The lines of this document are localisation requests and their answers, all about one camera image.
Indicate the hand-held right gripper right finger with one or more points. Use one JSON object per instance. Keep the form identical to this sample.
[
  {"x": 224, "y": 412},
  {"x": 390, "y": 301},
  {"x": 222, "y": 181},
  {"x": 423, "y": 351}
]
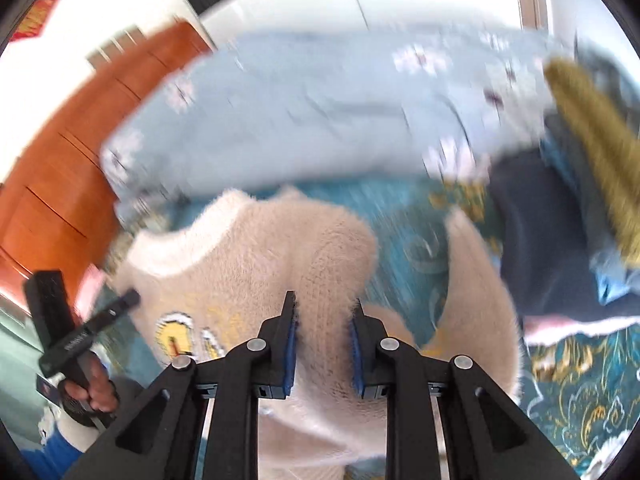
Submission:
[{"x": 356, "y": 360}]

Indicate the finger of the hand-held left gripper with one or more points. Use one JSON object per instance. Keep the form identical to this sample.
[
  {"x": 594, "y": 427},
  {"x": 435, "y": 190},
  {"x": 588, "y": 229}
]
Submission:
[{"x": 114, "y": 310}]

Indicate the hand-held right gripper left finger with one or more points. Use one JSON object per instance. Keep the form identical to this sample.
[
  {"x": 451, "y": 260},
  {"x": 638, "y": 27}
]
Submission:
[{"x": 291, "y": 355}]

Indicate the beige fuzzy sweater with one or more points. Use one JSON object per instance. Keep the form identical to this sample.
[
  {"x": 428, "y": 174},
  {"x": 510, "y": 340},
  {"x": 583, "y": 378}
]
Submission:
[{"x": 260, "y": 260}]

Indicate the person's left forearm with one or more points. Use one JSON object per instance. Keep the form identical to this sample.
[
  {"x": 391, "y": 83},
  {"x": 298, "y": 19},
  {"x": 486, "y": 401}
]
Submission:
[{"x": 56, "y": 455}]

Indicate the person's left hand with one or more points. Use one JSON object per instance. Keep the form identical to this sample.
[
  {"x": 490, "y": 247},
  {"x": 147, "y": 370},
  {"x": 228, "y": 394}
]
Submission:
[{"x": 100, "y": 385}]

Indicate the orange wooden wardrobe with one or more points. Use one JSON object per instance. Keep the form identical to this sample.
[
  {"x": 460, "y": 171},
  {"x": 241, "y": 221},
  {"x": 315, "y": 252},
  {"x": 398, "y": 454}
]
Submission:
[{"x": 60, "y": 185}]

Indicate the teal patterned bed sheet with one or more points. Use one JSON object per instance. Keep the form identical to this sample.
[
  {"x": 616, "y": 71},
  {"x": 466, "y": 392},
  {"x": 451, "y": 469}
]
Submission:
[{"x": 400, "y": 220}]

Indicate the pink cloth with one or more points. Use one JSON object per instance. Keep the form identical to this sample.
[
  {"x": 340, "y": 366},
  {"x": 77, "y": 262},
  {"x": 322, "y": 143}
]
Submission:
[{"x": 560, "y": 328}]

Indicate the dark navy garment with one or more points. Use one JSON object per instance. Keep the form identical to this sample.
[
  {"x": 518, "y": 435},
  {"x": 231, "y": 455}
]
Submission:
[{"x": 545, "y": 240}]

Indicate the light blue floral quilt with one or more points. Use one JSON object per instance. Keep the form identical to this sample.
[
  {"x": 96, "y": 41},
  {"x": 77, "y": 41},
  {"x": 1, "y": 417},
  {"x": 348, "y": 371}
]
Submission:
[{"x": 300, "y": 110}]

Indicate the light blue garment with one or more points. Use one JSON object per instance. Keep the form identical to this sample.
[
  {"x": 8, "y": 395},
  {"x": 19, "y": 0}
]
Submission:
[{"x": 613, "y": 280}]

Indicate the olive green knit garment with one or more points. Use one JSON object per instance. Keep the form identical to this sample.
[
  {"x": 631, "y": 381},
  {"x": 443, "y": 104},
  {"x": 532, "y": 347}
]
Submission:
[{"x": 595, "y": 150}]

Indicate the red wall poster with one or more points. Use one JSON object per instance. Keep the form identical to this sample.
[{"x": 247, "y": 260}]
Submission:
[{"x": 36, "y": 19}]

